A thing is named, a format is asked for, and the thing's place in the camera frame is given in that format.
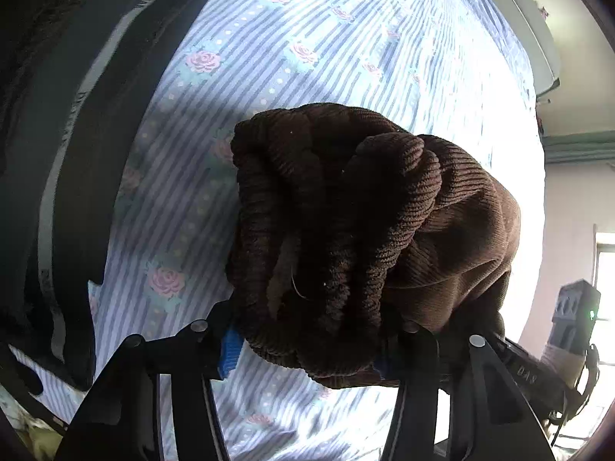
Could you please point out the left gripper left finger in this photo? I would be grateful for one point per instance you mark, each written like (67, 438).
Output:
(120, 417)

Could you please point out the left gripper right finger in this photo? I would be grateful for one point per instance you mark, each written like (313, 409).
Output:
(489, 418)

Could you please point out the brown corduroy pants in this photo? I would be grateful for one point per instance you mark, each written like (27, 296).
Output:
(350, 226)

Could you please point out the black clothes stack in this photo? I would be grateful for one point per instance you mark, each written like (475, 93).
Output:
(76, 79)

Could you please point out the green curtain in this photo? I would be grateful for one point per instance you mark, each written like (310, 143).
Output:
(590, 147)

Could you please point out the grey padded headboard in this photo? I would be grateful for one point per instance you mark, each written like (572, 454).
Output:
(529, 25)

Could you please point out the blue striped bed sheet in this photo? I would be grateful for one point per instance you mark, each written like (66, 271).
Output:
(211, 210)

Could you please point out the black camera box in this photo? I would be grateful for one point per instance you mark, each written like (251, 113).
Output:
(574, 317)

